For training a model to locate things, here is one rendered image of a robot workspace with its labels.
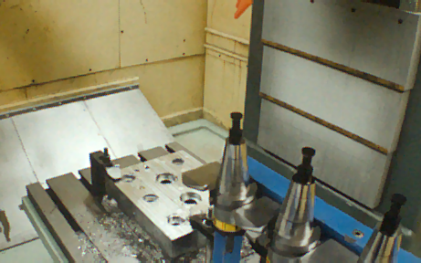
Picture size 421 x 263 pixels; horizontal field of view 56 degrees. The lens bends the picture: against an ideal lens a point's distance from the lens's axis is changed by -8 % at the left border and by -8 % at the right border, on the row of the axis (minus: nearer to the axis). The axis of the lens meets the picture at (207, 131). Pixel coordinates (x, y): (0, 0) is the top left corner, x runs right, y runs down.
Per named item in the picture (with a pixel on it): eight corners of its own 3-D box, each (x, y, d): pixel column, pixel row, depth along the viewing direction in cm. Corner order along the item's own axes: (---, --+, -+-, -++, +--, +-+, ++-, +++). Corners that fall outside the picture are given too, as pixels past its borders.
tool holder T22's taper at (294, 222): (320, 234, 47) (331, 184, 44) (289, 245, 45) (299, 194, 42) (298, 214, 51) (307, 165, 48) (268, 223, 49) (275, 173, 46)
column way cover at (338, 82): (373, 214, 105) (419, 15, 83) (250, 144, 139) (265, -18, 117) (382, 206, 108) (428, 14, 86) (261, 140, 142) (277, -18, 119)
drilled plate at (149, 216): (171, 258, 83) (171, 239, 81) (105, 191, 103) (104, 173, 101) (256, 219, 96) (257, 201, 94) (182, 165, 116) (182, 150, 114)
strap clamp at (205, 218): (224, 289, 81) (229, 230, 75) (184, 253, 90) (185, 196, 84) (236, 281, 83) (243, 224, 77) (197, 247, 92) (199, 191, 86)
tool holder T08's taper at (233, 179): (257, 189, 55) (260, 142, 52) (228, 200, 53) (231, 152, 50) (236, 173, 58) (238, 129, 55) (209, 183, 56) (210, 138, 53)
